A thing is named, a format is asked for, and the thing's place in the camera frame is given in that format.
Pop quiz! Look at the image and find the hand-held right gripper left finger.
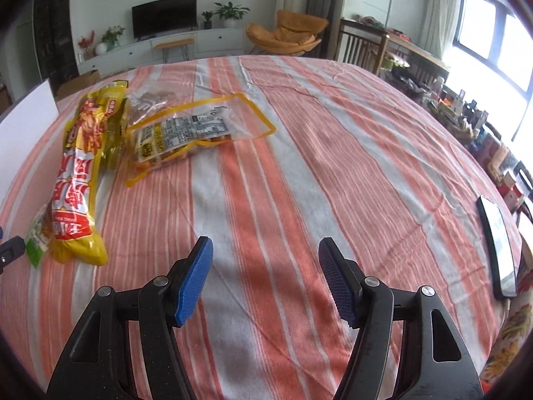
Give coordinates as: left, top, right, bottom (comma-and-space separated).
46, 235, 214, 400

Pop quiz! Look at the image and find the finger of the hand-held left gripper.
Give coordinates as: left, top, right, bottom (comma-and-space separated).
0, 236, 25, 276

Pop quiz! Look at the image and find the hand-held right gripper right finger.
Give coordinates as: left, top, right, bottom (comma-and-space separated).
318, 237, 486, 400

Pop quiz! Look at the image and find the green snack packet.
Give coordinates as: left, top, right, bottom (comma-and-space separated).
24, 204, 53, 268

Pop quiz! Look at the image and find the large yellow red snack bag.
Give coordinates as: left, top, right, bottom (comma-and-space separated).
49, 92, 110, 266

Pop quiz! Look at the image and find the clear yellow-bordered snack bag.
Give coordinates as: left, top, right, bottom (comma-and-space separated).
125, 93, 277, 188

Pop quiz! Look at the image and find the clear bag of brown snacks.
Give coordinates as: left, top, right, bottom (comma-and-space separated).
125, 85, 178, 123

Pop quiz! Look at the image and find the white board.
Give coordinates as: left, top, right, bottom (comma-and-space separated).
0, 79, 60, 213

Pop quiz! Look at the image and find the orange grey striped tablecloth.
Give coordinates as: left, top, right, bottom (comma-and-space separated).
0, 55, 525, 400

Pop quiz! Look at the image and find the black smartphone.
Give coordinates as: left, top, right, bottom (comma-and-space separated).
477, 195, 518, 300

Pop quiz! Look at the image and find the cardboard box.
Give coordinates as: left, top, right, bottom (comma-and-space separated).
56, 69, 101, 101

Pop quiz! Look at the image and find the floral seat cushion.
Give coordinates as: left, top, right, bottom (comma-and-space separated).
479, 292, 533, 400

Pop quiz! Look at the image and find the pile of cluttered small goods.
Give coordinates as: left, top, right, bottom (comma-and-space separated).
420, 79, 533, 217

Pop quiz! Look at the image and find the red flower arrangement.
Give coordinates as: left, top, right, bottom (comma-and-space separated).
78, 31, 96, 60

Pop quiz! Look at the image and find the dark tall cabinet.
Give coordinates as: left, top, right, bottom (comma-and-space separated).
31, 0, 80, 88

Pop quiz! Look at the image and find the leafy plant in vase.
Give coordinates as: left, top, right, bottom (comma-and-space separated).
101, 25, 126, 51

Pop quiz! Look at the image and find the wooden stool with metal legs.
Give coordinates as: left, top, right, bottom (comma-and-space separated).
154, 38, 196, 63

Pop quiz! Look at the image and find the white tv cabinet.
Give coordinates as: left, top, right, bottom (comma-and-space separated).
77, 28, 251, 76

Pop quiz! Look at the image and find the orange lounge chair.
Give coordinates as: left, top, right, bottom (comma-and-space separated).
246, 9, 329, 57

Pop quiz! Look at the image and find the black television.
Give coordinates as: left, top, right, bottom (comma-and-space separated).
132, 0, 198, 42

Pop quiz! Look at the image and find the large potted green plant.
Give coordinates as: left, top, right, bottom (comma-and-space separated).
214, 2, 251, 29

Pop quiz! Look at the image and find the white sheer curtain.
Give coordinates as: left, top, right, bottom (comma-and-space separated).
418, 0, 463, 61

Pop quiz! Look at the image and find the window with dark frame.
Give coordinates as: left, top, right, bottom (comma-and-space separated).
452, 0, 533, 142

